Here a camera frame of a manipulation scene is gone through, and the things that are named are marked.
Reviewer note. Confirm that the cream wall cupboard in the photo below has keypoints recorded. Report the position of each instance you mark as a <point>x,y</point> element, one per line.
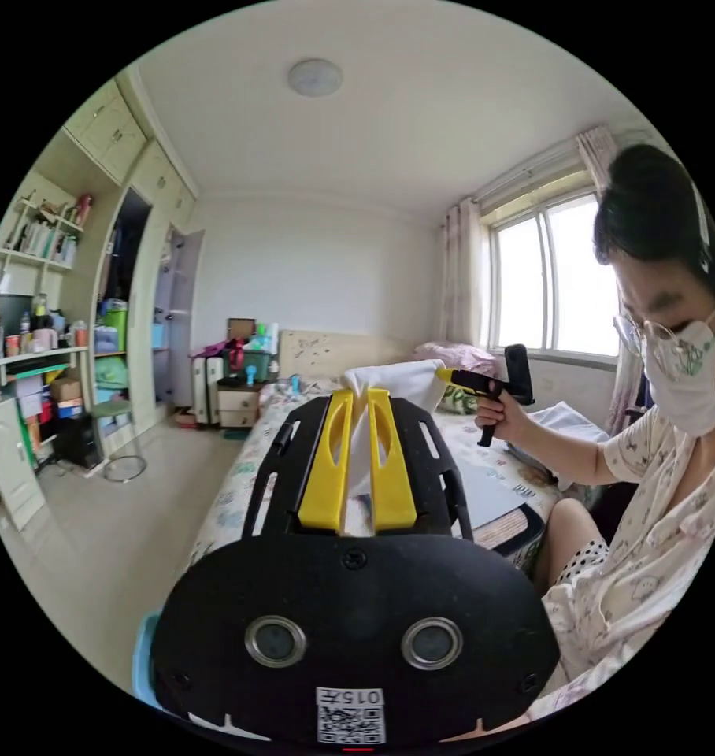
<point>106,133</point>

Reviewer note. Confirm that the green leaf print pillow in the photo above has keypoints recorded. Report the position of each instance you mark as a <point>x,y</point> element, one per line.
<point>459,403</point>

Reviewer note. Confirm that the white suitcase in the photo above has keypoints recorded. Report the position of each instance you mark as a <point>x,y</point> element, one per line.
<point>207,390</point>

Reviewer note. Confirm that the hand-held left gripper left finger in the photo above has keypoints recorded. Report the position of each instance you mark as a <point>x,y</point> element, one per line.
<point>325,472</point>

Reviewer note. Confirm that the light blue plastic seat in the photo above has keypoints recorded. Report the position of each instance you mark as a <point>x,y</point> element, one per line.
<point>144,655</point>

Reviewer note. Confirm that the green round stool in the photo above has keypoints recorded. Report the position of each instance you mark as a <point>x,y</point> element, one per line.
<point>118,425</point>

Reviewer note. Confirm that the person's right forearm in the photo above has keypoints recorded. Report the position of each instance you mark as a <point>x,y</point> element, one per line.
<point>564,455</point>

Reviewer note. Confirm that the window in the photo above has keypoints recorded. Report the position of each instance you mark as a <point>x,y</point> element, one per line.
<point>546,277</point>

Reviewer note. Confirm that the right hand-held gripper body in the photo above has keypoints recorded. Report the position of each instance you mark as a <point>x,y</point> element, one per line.
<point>481,387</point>

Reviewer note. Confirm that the person's body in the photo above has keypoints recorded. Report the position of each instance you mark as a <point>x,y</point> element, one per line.
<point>659,502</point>

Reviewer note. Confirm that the white short sleeve shirt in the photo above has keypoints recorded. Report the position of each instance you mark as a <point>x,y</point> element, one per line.
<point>396,378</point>

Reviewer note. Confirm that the bed with printed sheet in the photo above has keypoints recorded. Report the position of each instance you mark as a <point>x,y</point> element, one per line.
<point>245,472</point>

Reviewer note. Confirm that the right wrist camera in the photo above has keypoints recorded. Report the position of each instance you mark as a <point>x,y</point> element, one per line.
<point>520,372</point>

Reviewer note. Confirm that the person's right hand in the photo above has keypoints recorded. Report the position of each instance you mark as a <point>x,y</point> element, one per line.
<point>511,422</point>

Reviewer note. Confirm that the cream shelf with desk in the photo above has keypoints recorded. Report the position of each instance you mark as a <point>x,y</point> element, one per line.
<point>32,366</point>

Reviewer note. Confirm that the grey flat board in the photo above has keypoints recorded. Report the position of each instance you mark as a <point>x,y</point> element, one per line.
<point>487,490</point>

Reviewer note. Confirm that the pink pillow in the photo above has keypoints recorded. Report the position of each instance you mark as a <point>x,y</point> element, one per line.
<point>461,354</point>

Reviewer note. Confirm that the wooden nightstand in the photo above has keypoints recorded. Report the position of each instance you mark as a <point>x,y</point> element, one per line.
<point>238,404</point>

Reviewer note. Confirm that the round ceiling lamp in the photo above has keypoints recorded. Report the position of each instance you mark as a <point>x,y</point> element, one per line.
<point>315,77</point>

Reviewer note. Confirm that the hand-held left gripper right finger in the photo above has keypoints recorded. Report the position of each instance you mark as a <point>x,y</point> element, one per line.
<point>393,478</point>

